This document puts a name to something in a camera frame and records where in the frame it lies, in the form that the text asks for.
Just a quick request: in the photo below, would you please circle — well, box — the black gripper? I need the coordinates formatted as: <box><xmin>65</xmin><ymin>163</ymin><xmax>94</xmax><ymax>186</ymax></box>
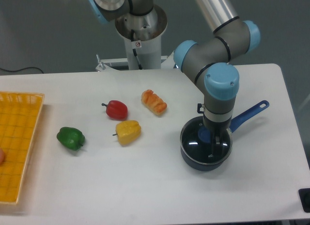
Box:
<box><xmin>203</xmin><ymin>115</ymin><xmax>232</xmax><ymax>158</ymax></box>

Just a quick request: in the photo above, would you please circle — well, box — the glass lid blue knob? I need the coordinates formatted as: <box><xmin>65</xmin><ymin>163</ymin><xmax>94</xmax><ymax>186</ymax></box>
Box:
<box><xmin>180</xmin><ymin>116</ymin><xmax>232</xmax><ymax>171</ymax></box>

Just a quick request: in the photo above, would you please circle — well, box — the dark blue saucepan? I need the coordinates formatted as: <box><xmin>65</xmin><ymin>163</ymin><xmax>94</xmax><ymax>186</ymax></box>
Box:
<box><xmin>189</xmin><ymin>100</ymin><xmax>269</xmax><ymax>171</ymax></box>

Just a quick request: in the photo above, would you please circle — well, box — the yellow bell pepper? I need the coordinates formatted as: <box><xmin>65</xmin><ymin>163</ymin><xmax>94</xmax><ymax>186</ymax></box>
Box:
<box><xmin>114</xmin><ymin>120</ymin><xmax>141</xmax><ymax>145</ymax></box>

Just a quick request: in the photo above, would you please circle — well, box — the green bell pepper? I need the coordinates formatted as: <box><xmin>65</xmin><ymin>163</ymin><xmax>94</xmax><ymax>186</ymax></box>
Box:
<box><xmin>57</xmin><ymin>127</ymin><xmax>85</xmax><ymax>151</ymax></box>

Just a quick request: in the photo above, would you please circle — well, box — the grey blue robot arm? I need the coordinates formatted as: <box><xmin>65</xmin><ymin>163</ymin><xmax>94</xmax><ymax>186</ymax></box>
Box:
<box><xmin>88</xmin><ymin>0</ymin><xmax>261</xmax><ymax>163</ymax></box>

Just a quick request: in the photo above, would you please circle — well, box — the orange bread loaf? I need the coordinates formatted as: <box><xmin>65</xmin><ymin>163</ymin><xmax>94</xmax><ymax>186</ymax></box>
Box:
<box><xmin>141</xmin><ymin>89</ymin><xmax>167</xmax><ymax>116</ymax></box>

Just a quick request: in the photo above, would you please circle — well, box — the black device table corner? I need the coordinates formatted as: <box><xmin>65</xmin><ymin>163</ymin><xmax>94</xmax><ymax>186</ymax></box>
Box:
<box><xmin>298</xmin><ymin>188</ymin><xmax>310</xmax><ymax>213</ymax></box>

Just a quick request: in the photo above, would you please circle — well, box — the red bell pepper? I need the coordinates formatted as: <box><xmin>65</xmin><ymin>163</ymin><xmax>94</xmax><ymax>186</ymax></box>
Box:
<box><xmin>101</xmin><ymin>100</ymin><xmax>128</xmax><ymax>120</ymax></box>

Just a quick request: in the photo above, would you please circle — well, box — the yellow woven basket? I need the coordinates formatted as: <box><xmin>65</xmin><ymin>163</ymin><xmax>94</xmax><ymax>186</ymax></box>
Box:
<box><xmin>0</xmin><ymin>91</ymin><xmax>45</xmax><ymax>205</ymax></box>

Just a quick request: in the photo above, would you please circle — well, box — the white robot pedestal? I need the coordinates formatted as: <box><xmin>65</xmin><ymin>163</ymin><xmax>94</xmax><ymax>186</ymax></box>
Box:
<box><xmin>115</xmin><ymin>5</ymin><xmax>168</xmax><ymax>70</ymax></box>

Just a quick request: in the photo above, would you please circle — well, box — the black floor cable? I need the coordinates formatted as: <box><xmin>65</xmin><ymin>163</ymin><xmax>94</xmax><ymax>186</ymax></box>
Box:
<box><xmin>0</xmin><ymin>66</ymin><xmax>45</xmax><ymax>74</ymax></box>

